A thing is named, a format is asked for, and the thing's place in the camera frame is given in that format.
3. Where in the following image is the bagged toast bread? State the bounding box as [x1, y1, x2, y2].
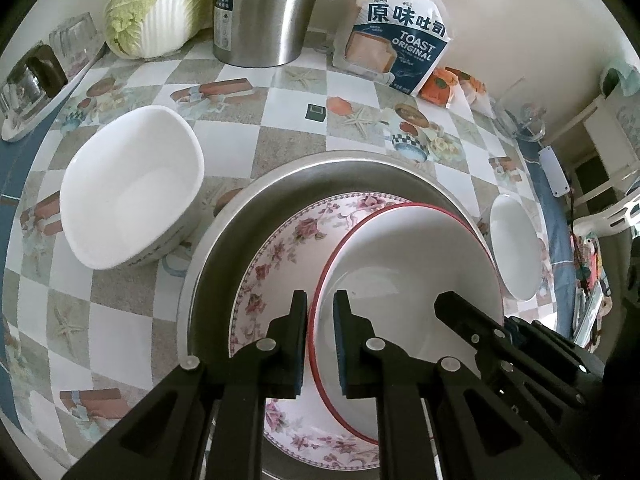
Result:
[332, 0, 451, 97]

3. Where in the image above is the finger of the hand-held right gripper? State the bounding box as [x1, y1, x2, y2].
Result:
[434, 291, 508, 361]
[504, 316, 606, 376]

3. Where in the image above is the orange snack packet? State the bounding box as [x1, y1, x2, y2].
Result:
[445, 66, 493, 111]
[419, 67, 458, 108]

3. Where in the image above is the teal cloth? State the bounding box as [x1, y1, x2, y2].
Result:
[601, 60, 632, 97]

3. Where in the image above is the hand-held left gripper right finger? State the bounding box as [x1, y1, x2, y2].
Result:
[332, 289, 571, 480]

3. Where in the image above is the small white bowl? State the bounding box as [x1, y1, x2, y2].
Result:
[60, 105, 206, 270]

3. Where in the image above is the clear glass mug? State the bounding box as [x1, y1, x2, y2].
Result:
[492, 77, 547, 142]

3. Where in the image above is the stainless steel round plate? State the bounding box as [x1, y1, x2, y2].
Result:
[177, 150, 501, 480]

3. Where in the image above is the grey patterned cushion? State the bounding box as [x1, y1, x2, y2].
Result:
[615, 67, 640, 136]

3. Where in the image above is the floral rimmed round plate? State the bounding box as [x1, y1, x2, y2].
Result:
[228, 191, 436, 472]

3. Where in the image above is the white plastic chair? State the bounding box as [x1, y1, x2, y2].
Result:
[570, 95, 640, 191]

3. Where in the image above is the pile of colourful toys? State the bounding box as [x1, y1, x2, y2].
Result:
[575, 237, 613, 316]

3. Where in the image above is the large white bowl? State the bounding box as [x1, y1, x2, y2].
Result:
[489, 193, 547, 302]

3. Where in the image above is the upturned clear glass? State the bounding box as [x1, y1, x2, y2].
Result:
[0, 45, 68, 121]
[50, 12, 103, 68]

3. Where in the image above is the checkered printed tablecloth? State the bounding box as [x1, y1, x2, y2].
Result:
[0, 25, 576, 476]

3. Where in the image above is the red rimmed tomato print bowl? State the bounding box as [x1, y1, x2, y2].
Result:
[306, 203, 503, 447]

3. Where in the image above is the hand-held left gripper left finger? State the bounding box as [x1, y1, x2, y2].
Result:
[60, 289, 308, 480]

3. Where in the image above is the white cutout chair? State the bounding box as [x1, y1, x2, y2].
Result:
[575, 175, 640, 241]

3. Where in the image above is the napa cabbage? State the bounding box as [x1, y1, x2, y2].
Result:
[104, 0, 218, 58]

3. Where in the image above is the stainless steel thermos jug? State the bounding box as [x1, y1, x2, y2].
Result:
[212, 0, 358, 68]

